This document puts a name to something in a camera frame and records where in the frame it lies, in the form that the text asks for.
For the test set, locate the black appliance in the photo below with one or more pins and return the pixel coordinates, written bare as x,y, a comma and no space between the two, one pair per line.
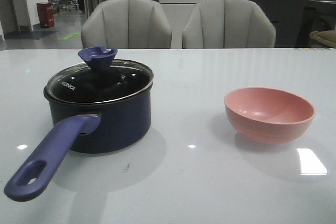
315,10

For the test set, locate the left beige upholstered chair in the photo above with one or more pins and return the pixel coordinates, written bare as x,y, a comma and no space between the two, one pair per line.
127,24

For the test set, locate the pink plastic bowl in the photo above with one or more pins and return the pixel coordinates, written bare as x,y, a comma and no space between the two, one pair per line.
267,115

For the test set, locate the right beige upholstered chair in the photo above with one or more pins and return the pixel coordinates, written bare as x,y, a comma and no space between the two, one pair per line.
218,24

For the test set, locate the red trash bin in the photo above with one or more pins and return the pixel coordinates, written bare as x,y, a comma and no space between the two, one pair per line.
45,14

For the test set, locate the glass pot lid blue knob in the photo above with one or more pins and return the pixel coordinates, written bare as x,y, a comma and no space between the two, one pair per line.
100,78

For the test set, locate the olive cushion seat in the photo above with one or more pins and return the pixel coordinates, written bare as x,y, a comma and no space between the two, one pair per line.
323,39

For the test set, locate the dark blue saucepan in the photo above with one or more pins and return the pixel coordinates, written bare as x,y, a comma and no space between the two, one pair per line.
84,128

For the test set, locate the beige upholstered chair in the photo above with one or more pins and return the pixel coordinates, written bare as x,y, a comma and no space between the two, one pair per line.
218,24
127,24

